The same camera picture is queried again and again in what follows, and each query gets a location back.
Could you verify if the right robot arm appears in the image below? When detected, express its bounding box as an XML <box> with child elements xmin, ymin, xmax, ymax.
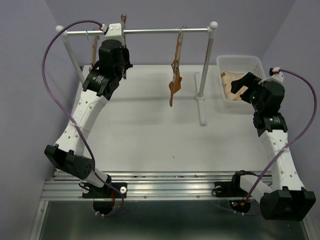
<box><xmin>211</xmin><ymin>67</ymin><xmax>316</xmax><ymax>222</ymax></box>

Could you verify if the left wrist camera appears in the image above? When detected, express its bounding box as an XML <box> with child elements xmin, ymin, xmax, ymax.
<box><xmin>105</xmin><ymin>23</ymin><xmax>126</xmax><ymax>46</ymax></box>

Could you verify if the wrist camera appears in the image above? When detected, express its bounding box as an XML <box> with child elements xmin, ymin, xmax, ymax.
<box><xmin>258</xmin><ymin>67</ymin><xmax>284</xmax><ymax>85</ymax></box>
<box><xmin>105</xmin><ymin>23</ymin><xmax>126</xmax><ymax>46</ymax></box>

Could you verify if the brown underwear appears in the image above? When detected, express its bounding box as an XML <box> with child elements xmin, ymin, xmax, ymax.
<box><xmin>167</xmin><ymin>33</ymin><xmax>184</xmax><ymax>108</ymax></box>

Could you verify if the white plastic basket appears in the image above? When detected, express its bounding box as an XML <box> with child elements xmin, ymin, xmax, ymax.
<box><xmin>216</xmin><ymin>55</ymin><xmax>266</xmax><ymax>110</ymax></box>

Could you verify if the silver and white clothes rack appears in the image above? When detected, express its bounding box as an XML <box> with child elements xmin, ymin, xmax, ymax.
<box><xmin>55</xmin><ymin>21</ymin><xmax>218</xmax><ymax>126</ymax></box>

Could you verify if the beige clip hanger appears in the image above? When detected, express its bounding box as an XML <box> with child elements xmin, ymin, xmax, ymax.
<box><xmin>120</xmin><ymin>13</ymin><xmax>129</xmax><ymax>79</ymax></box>

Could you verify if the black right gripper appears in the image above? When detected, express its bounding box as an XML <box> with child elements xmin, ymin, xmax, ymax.
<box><xmin>231</xmin><ymin>72</ymin><xmax>266</xmax><ymax>113</ymax></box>

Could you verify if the cream beige underwear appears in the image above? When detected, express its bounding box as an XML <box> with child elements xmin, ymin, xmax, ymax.
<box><xmin>220</xmin><ymin>71</ymin><xmax>248</xmax><ymax>101</ymax></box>

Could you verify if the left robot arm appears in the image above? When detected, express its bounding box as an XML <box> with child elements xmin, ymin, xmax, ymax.
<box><xmin>44</xmin><ymin>39</ymin><xmax>132</xmax><ymax>197</ymax></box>

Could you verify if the hanger holding brown underwear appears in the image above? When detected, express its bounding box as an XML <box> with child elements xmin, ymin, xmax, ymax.
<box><xmin>171</xmin><ymin>26</ymin><xmax>184</xmax><ymax>81</ymax></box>

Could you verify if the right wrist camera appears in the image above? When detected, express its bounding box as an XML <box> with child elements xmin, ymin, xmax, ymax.
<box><xmin>258</xmin><ymin>67</ymin><xmax>284</xmax><ymax>85</ymax></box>

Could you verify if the empty wooden clip hanger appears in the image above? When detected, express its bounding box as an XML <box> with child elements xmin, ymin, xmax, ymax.
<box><xmin>86</xmin><ymin>31</ymin><xmax>100</xmax><ymax>71</ymax></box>

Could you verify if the aluminium mounting rail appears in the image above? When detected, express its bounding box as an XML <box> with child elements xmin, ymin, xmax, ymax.
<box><xmin>40</xmin><ymin>170</ymin><xmax>234</xmax><ymax>202</ymax></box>

